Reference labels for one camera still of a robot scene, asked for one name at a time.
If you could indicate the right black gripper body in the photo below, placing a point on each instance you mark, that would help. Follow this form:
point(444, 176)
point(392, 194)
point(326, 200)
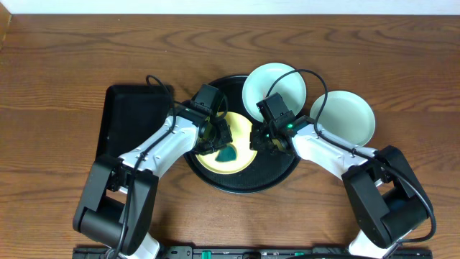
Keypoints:
point(261, 138)

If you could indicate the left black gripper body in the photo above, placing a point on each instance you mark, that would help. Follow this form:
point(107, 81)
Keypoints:
point(221, 136)

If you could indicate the green sponge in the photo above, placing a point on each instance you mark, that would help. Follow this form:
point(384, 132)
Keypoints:
point(226, 154)

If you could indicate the yellow plate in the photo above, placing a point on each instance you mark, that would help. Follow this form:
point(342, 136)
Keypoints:
point(240, 129)

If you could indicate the light blue plate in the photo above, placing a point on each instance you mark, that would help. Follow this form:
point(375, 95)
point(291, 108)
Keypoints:
point(348, 116)
point(292, 88)

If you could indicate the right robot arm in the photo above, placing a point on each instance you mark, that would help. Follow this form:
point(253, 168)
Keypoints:
point(386, 197)

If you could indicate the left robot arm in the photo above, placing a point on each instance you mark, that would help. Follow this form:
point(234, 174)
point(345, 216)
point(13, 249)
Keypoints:
point(118, 198)

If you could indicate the round black tray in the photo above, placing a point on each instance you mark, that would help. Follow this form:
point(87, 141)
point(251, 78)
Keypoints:
point(268, 168)

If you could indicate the rectangular black tray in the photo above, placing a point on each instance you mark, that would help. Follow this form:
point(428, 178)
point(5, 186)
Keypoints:
point(131, 114)

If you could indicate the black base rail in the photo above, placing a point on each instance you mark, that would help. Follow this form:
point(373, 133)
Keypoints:
point(186, 252)

